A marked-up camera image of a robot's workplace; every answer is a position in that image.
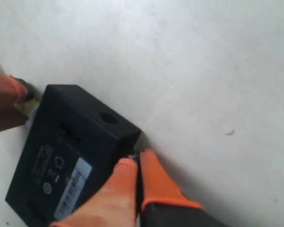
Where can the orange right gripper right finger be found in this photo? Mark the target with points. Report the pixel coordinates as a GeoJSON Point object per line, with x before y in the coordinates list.
{"type": "Point", "coordinates": [163, 204]}

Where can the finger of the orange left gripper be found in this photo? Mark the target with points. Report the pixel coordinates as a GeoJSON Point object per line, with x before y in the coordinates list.
{"type": "Point", "coordinates": [11, 116]}
{"type": "Point", "coordinates": [15, 90]}

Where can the black network switch box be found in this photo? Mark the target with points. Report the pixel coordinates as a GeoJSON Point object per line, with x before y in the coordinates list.
{"type": "Point", "coordinates": [72, 147]}

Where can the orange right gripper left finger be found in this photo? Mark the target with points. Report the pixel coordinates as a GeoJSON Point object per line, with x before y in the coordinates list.
{"type": "Point", "coordinates": [114, 205]}

